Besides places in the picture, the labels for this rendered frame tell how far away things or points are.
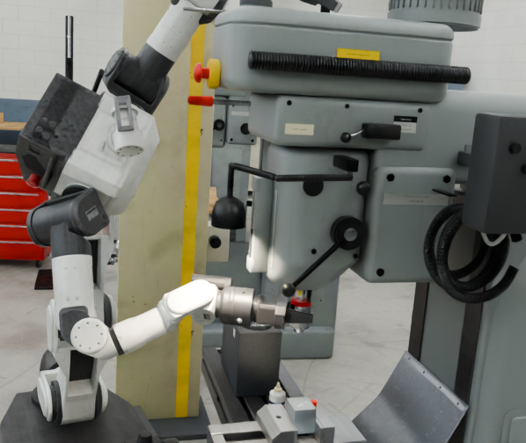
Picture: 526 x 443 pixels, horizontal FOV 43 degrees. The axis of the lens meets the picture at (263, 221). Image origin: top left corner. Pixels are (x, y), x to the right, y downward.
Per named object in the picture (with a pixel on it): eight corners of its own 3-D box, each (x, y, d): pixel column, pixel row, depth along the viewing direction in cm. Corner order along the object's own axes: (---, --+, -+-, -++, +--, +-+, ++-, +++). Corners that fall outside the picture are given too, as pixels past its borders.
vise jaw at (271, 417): (271, 448, 146) (272, 432, 145) (256, 420, 157) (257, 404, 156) (296, 446, 147) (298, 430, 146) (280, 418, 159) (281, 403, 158)
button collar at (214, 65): (210, 89, 134) (211, 58, 133) (205, 88, 140) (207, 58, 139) (220, 89, 135) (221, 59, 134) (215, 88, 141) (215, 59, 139)
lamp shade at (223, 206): (204, 222, 141) (206, 193, 140) (234, 221, 145) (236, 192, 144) (222, 230, 135) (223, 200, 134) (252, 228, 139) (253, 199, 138)
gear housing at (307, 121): (273, 146, 131) (277, 94, 129) (245, 134, 154) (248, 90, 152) (428, 152, 139) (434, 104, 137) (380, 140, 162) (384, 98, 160)
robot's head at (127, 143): (110, 160, 158) (118, 144, 150) (105, 121, 161) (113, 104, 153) (137, 161, 161) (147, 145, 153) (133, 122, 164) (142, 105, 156)
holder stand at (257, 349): (235, 397, 182) (239, 329, 178) (220, 363, 203) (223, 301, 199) (277, 395, 185) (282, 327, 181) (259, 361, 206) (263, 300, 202)
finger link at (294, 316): (311, 324, 152) (284, 322, 152) (313, 311, 151) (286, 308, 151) (311, 327, 150) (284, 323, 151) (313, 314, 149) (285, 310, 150)
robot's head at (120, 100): (115, 144, 158) (112, 131, 151) (112, 112, 161) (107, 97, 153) (142, 141, 159) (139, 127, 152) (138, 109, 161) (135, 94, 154)
